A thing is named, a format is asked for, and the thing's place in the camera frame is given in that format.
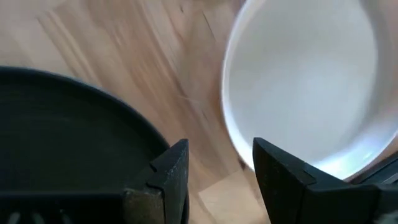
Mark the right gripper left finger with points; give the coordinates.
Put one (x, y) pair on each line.
(172, 186)

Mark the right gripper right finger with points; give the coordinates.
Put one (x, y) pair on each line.
(286, 193)

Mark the white plate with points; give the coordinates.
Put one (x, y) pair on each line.
(304, 77)

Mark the black plate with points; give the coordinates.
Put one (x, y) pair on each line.
(62, 130)

